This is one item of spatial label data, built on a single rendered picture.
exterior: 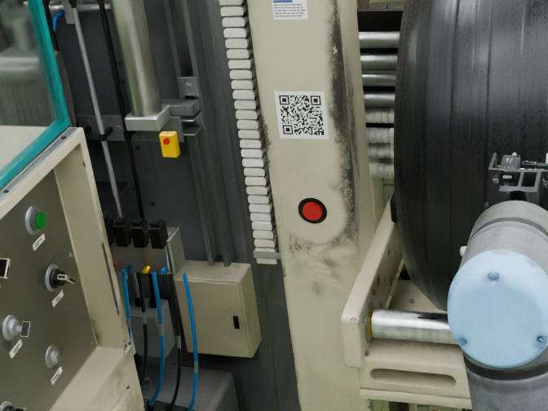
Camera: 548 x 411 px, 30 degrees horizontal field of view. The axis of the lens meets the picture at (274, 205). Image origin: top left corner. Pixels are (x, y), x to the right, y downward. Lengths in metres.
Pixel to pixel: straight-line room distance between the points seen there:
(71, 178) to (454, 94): 0.56
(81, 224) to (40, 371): 0.22
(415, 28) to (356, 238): 0.41
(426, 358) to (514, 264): 0.69
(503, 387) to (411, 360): 0.64
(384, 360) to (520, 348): 0.68
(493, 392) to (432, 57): 0.48
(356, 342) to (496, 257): 0.66
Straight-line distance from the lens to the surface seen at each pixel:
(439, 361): 1.55
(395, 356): 1.57
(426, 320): 1.54
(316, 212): 1.56
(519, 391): 0.93
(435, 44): 1.27
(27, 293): 1.43
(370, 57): 1.87
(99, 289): 1.56
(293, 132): 1.51
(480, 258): 0.90
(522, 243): 0.93
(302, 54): 1.45
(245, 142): 1.55
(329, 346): 1.70
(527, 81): 1.24
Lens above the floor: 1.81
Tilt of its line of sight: 28 degrees down
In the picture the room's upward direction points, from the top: 7 degrees counter-clockwise
